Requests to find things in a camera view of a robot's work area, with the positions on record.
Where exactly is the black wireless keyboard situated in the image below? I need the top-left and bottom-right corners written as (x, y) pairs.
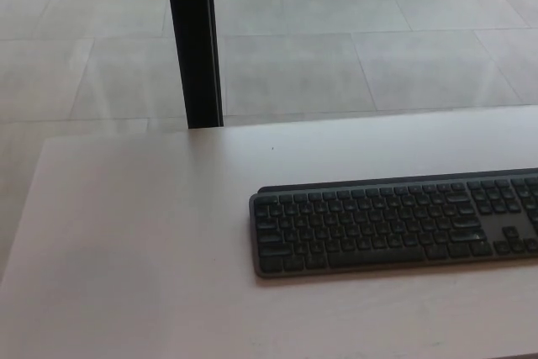
top-left (248, 167), bottom-right (538, 279)

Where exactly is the black vertical window frame post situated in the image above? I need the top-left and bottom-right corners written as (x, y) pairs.
top-left (163, 0), bottom-right (224, 130)

